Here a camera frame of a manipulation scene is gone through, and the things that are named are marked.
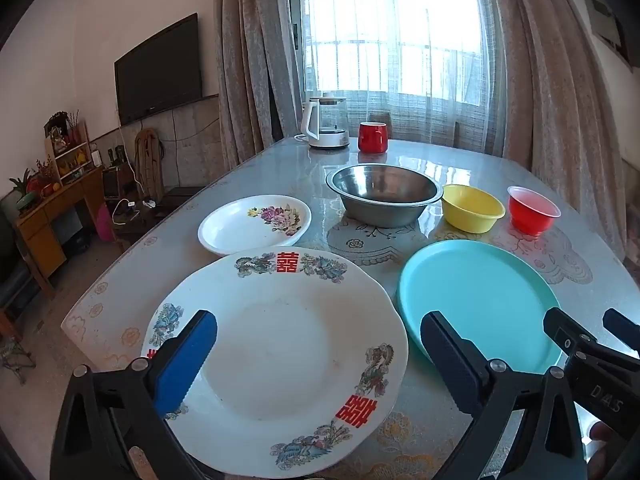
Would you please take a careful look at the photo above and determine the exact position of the yellow plastic bowl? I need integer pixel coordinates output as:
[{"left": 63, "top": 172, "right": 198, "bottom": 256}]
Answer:
[{"left": 441, "top": 184, "right": 506, "bottom": 234}]

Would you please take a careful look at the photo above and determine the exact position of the green potted plant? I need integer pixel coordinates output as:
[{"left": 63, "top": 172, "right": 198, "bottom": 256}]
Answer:
[{"left": 9, "top": 169, "right": 41, "bottom": 208}]

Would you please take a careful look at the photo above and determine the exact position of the beige curtain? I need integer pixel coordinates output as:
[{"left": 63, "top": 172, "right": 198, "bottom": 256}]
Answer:
[
  {"left": 212, "top": 0, "right": 306, "bottom": 171},
  {"left": 487, "top": 0, "right": 628, "bottom": 261}
]

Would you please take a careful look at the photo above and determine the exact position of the wooden chair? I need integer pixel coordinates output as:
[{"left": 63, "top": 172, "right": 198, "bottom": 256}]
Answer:
[{"left": 367, "top": 108, "right": 396, "bottom": 138}]

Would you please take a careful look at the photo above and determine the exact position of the red mug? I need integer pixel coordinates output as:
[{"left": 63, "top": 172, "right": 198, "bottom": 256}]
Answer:
[{"left": 357, "top": 121, "right": 389, "bottom": 154}]

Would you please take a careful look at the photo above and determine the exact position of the sheer white curtain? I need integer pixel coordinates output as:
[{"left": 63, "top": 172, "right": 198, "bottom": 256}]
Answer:
[{"left": 285, "top": 0, "right": 506, "bottom": 153}]

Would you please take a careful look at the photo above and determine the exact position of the white charger with cable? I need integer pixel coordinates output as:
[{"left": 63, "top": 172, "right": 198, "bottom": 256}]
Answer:
[{"left": 112, "top": 127, "right": 157, "bottom": 225}]

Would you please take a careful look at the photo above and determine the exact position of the wooden cabinet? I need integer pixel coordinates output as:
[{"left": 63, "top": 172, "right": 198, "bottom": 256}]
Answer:
[{"left": 12, "top": 165, "right": 108, "bottom": 281}]

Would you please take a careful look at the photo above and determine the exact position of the black flat television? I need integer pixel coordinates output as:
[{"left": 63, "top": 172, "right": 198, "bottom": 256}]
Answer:
[{"left": 114, "top": 13, "right": 204, "bottom": 127}]

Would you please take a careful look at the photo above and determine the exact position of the white electric glass kettle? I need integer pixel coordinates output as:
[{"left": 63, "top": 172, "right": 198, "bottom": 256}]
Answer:
[{"left": 294, "top": 96, "right": 351, "bottom": 150}]

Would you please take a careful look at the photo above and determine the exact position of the red plastic bowl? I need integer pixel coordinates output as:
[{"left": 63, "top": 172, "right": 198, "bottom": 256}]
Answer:
[{"left": 507, "top": 185, "right": 560, "bottom": 237}]

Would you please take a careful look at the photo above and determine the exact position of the person's right hand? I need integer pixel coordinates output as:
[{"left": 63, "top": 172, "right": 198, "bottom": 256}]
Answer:
[{"left": 582, "top": 422, "right": 621, "bottom": 480}]

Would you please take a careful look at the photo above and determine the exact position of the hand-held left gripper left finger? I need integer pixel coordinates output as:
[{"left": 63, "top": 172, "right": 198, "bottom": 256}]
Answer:
[{"left": 50, "top": 309, "right": 219, "bottom": 480}]

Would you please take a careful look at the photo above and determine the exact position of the small white floral plate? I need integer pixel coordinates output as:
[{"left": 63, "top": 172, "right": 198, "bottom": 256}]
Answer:
[{"left": 197, "top": 194, "right": 312, "bottom": 257}]

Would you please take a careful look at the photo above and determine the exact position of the stainless steel bowl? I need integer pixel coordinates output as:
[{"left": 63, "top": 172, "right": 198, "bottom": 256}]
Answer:
[{"left": 326, "top": 164, "right": 444, "bottom": 228}]

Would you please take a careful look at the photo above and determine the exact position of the large white dragon-print plate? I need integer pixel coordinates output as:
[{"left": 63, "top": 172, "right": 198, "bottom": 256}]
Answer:
[{"left": 141, "top": 247, "right": 408, "bottom": 479}]

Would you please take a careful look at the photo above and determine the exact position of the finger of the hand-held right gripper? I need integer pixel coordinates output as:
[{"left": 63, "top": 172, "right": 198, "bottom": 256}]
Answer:
[
  {"left": 544, "top": 306, "right": 601, "bottom": 361},
  {"left": 602, "top": 308, "right": 640, "bottom": 358}
]

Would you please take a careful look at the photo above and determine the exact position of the teal plastic plate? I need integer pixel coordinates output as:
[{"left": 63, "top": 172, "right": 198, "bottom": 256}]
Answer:
[{"left": 397, "top": 239, "right": 568, "bottom": 375}]

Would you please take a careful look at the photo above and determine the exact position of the pink bag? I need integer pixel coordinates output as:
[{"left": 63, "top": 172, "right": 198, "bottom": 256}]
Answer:
[{"left": 96, "top": 204, "right": 115, "bottom": 242}]

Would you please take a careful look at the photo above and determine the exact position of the wall air conditioner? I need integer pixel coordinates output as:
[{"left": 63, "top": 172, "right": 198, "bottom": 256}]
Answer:
[{"left": 590, "top": 0, "right": 623, "bottom": 48}]

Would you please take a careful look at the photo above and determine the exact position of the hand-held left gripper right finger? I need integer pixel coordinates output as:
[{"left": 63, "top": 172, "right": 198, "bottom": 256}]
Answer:
[{"left": 420, "top": 310, "right": 588, "bottom": 480}]

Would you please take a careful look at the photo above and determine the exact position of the rattan chair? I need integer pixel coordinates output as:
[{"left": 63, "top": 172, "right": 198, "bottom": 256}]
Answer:
[{"left": 134, "top": 128, "right": 166, "bottom": 201}]

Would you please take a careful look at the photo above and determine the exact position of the dark low table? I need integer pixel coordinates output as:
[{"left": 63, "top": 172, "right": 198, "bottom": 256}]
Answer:
[{"left": 112, "top": 185, "right": 206, "bottom": 246}]

